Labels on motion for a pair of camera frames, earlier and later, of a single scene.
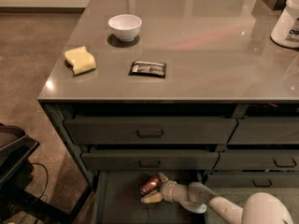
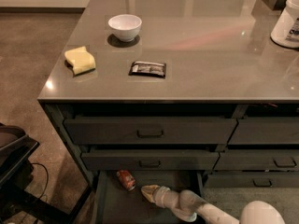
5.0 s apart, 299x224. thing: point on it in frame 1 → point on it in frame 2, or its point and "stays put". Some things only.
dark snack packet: (148, 68) stays put
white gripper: (169, 189) → (162, 194)
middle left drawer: (149, 161) stays put
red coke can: (149, 185) → (126, 179)
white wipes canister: (286, 31) stays put
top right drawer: (265, 131) stays put
